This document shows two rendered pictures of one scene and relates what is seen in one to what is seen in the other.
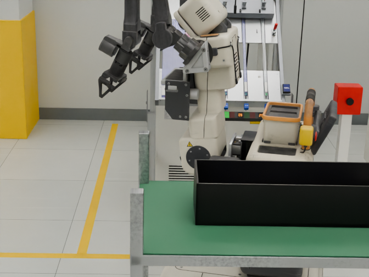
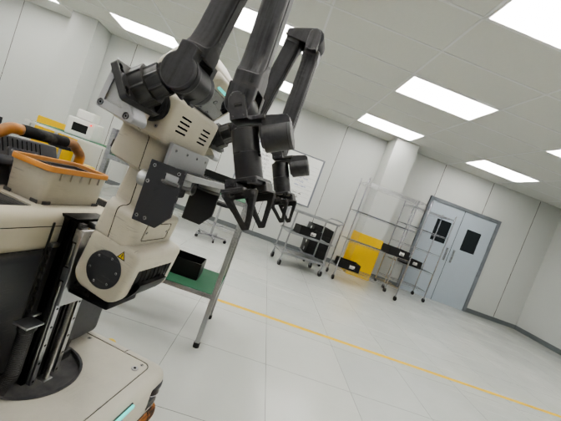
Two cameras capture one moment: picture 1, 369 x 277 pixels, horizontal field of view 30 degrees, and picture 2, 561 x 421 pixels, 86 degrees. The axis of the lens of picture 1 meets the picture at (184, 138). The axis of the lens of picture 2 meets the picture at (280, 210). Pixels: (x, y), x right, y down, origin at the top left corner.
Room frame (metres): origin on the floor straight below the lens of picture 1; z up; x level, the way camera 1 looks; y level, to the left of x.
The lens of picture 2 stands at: (3.67, 0.25, 1.07)
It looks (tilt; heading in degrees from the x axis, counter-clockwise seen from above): 3 degrees down; 178
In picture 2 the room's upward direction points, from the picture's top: 20 degrees clockwise
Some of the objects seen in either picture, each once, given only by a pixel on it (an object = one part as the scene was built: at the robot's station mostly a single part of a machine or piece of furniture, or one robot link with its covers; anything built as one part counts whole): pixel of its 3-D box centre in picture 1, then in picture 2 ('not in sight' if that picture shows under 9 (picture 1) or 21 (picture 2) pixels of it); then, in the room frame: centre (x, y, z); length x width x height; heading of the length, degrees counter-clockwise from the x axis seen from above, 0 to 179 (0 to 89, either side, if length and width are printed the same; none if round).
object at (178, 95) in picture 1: (186, 86); (184, 188); (2.78, 0.00, 0.99); 0.28 x 0.16 x 0.22; 168
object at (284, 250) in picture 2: not in sight; (306, 240); (-1.47, 1.03, 0.50); 0.90 x 0.54 x 1.00; 106
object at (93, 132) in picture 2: not in sight; (86, 125); (-1.76, -3.27, 1.03); 0.44 x 0.37 x 0.46; 97
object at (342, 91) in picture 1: (342, 150); not in sight; (3.76, -0.91, 0.39); 0.24 x 0.24 x 0.78; 1
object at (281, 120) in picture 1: (282, 122); (60, 180); (2.70, -0.40, 0.87); 0.23 x 0.15 x 0.11; 168
